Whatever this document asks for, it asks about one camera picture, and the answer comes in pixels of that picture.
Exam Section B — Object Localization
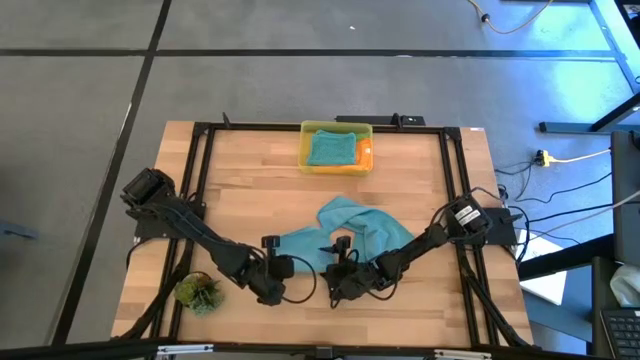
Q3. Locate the black aluminium table frame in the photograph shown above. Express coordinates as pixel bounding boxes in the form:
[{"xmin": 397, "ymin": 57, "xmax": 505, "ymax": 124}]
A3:
[{"xmin": 117, "ymin": 112, "xmax": 534, "ymax": 349}]

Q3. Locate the orange microfiber towel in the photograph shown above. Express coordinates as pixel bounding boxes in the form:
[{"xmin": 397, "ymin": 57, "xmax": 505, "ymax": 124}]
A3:
[{"xmin": 355, "ymin": 138, "xmax": 374, "ymax": 169}]

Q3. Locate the white power cable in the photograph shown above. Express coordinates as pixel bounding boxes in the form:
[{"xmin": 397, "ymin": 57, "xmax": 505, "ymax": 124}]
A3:
[{"xmin": 549, "ymin": 148, "xmax": 612, "ymax": 164}]

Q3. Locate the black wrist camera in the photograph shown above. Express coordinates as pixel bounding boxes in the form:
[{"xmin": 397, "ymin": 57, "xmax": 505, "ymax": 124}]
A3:
[
  {"xmin": 324, "ymin": 264, "xmax": 349, "ymax": 287},
  {"xmin": 272, "ymin": 254, "xmax": 296, "ymax": 279}
]

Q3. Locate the teal microfiber towel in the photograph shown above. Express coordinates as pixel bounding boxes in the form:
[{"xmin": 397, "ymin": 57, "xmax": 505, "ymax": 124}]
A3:
[{"xmin": 305, "ymin": 129, "xmax": 359, "ymax": 167}]

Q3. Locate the light blue microfiber towel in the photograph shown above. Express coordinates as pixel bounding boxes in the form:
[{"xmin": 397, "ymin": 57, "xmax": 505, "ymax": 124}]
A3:
[{"xmin": 276, "ymin": 195, "xmax": 416, "ymax": 275}]

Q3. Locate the small green moss plant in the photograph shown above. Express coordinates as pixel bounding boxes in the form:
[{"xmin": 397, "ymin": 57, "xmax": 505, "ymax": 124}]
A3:
[{"xmin": 173, "ymin": 272, "xmax": 224, "ymax": 317}]

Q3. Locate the white paper box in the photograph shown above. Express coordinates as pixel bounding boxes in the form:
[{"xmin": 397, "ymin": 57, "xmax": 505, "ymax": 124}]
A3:
[{"xmin": 519, "ymin": 234, "xmax": 569, "ymax": 306}]

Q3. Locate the black keyboard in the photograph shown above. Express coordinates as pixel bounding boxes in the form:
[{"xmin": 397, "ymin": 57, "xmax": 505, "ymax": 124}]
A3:
[{"xmin": 599, "ymin": 308, "xmax": 640, "ymax": 359}]

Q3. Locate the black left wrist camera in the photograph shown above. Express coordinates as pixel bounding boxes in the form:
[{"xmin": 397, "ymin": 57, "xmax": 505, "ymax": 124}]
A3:
[{"xmin": 272, "ymin": 254, "xmax": 296, "ymax": 279}]

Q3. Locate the black control box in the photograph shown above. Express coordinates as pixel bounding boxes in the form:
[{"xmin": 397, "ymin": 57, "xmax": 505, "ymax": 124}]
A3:
[{"xmin": 335, "ymin": 114, "xmax": 426, "ymax": 127}]

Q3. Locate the white cloth bag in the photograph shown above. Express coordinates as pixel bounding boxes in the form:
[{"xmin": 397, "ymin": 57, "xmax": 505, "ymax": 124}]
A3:
[{"xmin": 609, "ymin": 264, "xmax": 640, "ymax": 307}]

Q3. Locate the yellow translucent plastic bin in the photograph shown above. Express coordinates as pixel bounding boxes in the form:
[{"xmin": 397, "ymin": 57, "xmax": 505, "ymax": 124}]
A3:
[{"xmin": 298, "ymin": 119, "xmax": 375, "ymax": 177}]

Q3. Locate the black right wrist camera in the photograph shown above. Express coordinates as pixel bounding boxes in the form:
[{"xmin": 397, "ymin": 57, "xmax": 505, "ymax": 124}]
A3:
[{"xmin": 324, "ymin": 264, "xmax": 349, "ymax": 287}]

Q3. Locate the black desk leg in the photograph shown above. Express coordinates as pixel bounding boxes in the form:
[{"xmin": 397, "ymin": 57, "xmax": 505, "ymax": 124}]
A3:
[{"xmin": 538, "ymin": 92, "xmax": 640, "ymax": 134}]

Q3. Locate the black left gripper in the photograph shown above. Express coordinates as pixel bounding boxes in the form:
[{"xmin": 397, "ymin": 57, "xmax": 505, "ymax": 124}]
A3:
[{"xmin": 249, "ymin": 234, "xmax": 297, "ymax": 307}]

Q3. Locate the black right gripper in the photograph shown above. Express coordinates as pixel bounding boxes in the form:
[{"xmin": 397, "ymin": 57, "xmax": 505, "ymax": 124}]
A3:
[{"xmin": 318, "ymin": 235, "xmax": 384, "ymax": 309}]

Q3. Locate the tan floor cable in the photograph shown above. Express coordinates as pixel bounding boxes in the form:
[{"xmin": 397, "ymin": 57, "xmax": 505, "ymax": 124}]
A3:
[{"xmin": 467, "ymin": 0, "xmax": 554, "ymax": 35}]

